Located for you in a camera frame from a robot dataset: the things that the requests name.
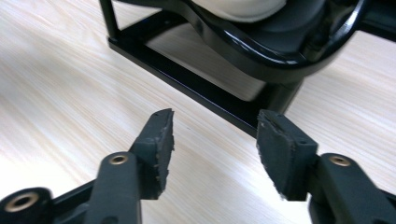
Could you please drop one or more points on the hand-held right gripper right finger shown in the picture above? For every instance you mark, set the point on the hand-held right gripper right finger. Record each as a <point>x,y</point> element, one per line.
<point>286,155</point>

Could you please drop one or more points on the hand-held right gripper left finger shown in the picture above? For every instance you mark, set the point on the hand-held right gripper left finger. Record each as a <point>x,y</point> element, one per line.
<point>155,149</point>

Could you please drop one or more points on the red and black tiered rack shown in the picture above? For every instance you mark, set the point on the red and black tiered rack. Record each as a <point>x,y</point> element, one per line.
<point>218,90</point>

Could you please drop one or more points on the white clog shoe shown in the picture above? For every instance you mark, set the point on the white clog shoe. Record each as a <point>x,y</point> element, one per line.
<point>239,9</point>

